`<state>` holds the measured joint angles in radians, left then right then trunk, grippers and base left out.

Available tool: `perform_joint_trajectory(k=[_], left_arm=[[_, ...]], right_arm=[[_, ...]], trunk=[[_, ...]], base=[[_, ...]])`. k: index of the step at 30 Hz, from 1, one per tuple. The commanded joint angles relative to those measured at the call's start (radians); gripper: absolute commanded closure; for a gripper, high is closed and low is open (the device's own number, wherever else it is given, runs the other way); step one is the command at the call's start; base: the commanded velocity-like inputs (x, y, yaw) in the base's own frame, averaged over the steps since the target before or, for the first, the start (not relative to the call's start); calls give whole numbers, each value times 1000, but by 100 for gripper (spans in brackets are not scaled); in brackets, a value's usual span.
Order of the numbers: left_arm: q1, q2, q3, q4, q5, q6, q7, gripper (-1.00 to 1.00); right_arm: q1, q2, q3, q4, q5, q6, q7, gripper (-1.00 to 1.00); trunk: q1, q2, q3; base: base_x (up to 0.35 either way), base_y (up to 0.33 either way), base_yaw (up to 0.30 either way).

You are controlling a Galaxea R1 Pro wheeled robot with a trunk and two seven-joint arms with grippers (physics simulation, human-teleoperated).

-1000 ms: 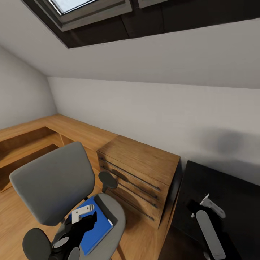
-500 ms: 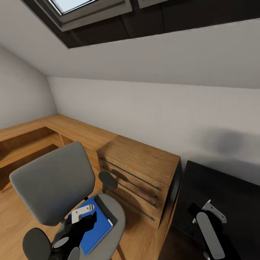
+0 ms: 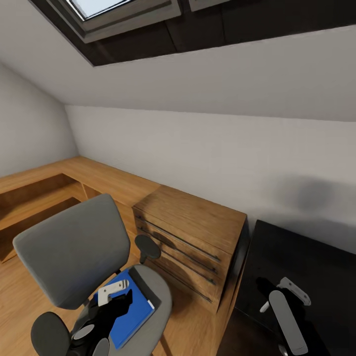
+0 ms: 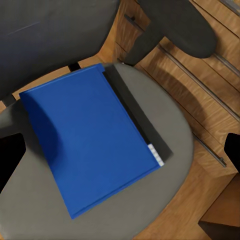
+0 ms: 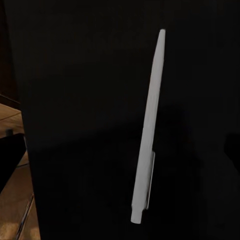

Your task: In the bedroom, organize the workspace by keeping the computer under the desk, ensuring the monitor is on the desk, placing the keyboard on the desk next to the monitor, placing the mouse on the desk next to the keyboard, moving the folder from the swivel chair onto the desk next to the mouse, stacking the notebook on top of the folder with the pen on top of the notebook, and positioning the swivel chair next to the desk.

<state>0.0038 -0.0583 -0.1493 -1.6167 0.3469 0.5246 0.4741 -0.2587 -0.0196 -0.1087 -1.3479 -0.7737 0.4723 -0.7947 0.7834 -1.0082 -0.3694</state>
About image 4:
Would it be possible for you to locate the folder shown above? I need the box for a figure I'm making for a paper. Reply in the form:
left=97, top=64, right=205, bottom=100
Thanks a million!
left=18, top=63, right=164, bottom=220

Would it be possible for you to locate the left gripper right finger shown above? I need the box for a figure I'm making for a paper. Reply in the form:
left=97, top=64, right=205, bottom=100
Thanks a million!
left=224, top=132, right=240, bottom=173

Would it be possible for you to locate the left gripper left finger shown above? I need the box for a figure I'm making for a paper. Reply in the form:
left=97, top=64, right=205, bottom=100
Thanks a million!
left=0, top=133, right=26, bottom=193

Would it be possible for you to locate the swivel chair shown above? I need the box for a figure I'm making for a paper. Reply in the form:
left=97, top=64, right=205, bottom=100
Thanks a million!
left=0, top=0, right=217, bottom=240

